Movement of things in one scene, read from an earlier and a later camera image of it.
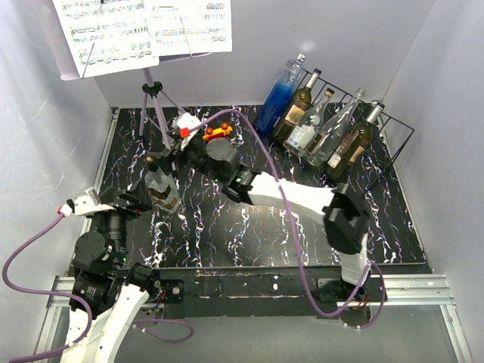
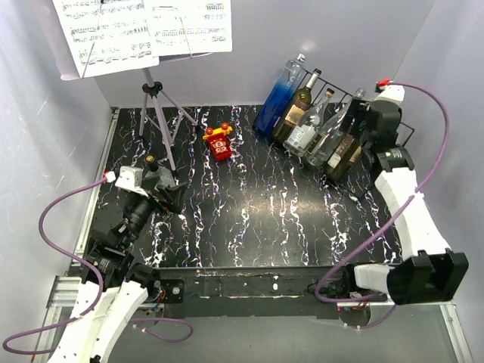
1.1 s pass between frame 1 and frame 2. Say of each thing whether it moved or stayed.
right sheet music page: stayed
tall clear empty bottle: stayed
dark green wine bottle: stayed
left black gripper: moved
